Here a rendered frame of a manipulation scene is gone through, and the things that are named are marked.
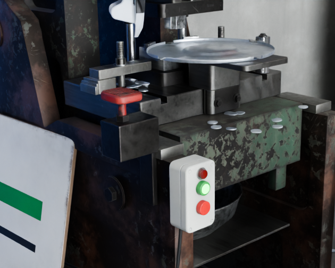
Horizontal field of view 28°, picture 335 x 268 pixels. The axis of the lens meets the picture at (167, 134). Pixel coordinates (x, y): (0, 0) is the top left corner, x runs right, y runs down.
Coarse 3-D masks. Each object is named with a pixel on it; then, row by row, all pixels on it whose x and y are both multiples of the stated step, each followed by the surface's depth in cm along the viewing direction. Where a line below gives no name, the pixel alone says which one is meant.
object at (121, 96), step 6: (108, 90) 125; (114, 90) 125; (120, 90) 125; (126, 90) 125; (132, 90) 125; (102, 96) 124; (108, 96) 122; (114, 96) 121; (120, 96) 121; (126, 96) 121; (132, 96) 122; (138, 96) 122; (114, 102) 121; (120, 102) 121; (126, 102) 121; (132, 102) 122; (120, 108) 124; (120, 114) 125; (126, 114) 125
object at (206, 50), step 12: (156, 48) 155; (168, 48) 155; (180, 48) 154; (192, 48) 151; (204, 48) 150; (216, 48) 150; (228, 48) 150; (240, 48) 153; (252, 48) 153; (264, 48) 152; (168, 60) 141; (180, 60) 139; (192, 60) 138; (204, 60) 137; (216, 60) 137; (228, 60) 138; (240, 60) 138; (252, 60) 140
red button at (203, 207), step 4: (200, 200) 127; (204, 200) 127; (200, 204) 126; (204, 204) 126; (208, 204) 127; (196, 208) 126; (200, 208) 126; (204, 208) 126; (208, 208) 127; (200, 212) 126; (204, 212) 127
